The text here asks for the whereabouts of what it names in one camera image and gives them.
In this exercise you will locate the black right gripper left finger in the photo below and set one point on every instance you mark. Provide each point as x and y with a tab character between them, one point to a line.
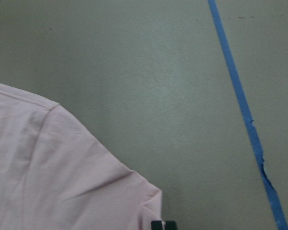
157	225

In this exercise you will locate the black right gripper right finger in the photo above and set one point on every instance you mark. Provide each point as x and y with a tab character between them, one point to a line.
170	225

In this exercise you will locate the pink Snoopy t-shirt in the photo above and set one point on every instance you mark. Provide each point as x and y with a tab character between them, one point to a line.
55	175

